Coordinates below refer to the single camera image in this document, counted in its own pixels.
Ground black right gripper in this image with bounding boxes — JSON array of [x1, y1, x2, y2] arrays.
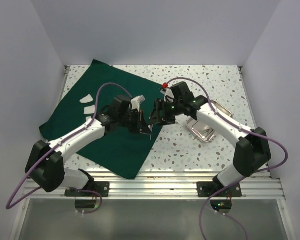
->
[[148, 98, 183, 127]]

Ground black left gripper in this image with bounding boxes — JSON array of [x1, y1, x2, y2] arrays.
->
[[118, 109, 152, 135]]

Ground steel tweezers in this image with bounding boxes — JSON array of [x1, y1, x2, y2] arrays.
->
[[147, 117, 154, 141]]

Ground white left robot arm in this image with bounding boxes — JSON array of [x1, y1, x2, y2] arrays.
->
[[25, 95, 152, 197]]

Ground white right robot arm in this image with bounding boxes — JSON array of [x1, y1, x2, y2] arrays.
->
[[149, 81, 272, 197]]

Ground dark green surgical cloth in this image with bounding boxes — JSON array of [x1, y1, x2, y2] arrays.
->
[[39, 60, 166, 180]]

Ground red emergency button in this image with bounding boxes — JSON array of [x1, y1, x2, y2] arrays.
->
[[162, 83, 169, 90]]

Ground white gauze pad near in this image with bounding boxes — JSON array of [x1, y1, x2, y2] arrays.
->
[[83, 105, 96, 115]]

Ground white gauze pad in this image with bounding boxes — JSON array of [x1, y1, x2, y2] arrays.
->
[[79, 94, 94, 104], [83, 105, 96, 115]]

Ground white gauze pad far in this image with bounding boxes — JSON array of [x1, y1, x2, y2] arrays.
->
[[79, 94, 94, 104]]

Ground stainless steel tray lid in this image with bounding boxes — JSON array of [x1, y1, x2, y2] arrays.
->
[[211, 100, 234, 118]]

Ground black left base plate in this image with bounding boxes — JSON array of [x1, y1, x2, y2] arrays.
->
[[64, 181, 110, 197]]

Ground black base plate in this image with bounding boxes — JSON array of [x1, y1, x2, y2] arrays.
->
[[64, 181, 110, 197], [196, 181, 242, 198]]

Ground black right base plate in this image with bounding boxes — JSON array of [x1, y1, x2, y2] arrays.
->
[[196, 181, 242, 198]]

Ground aluminium rail frame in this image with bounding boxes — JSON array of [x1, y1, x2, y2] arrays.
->
[[8, 65, 296, 240]]

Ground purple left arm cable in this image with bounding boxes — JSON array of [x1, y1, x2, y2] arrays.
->
[[6, 82, 133, 215]]

